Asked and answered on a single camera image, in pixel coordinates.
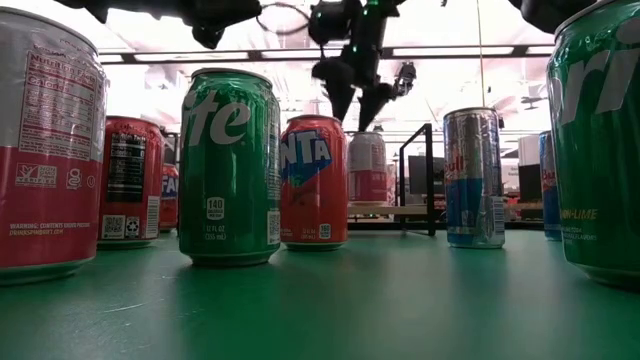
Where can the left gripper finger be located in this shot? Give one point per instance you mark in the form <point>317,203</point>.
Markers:
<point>207,36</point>

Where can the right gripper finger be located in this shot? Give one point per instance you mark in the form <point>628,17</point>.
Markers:
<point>337,82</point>
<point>374,100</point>

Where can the white and red Spindrift can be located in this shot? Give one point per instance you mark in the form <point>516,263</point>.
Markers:
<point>50,200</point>
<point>367,170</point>

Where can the red can with black label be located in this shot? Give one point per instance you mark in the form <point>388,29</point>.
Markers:
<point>127,190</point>

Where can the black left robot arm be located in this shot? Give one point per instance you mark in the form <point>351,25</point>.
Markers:
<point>90,6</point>

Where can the floral patterned cloth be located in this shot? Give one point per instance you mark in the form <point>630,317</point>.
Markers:
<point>392,180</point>

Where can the black monitor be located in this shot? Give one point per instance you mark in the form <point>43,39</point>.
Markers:
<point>530,182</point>
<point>417,175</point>

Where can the red Fanta can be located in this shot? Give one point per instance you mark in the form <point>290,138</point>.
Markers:
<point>170,200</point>
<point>312,200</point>

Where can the slim Red Bull can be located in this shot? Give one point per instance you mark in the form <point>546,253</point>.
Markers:
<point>547,190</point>
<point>472,190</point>

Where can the long ceiling light fixture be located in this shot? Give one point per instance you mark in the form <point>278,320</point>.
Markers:
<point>522,50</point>

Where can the white cabinet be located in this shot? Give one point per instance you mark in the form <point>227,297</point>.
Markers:
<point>528,150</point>

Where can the green table mat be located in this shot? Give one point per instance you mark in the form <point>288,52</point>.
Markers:
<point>350,310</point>

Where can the black overhead camera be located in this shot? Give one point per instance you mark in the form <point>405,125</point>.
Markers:
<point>406,75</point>

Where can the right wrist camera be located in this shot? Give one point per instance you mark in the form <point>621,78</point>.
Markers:
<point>332,20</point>

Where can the wooden shelf with black frame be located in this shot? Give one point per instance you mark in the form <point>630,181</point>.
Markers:
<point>395,210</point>

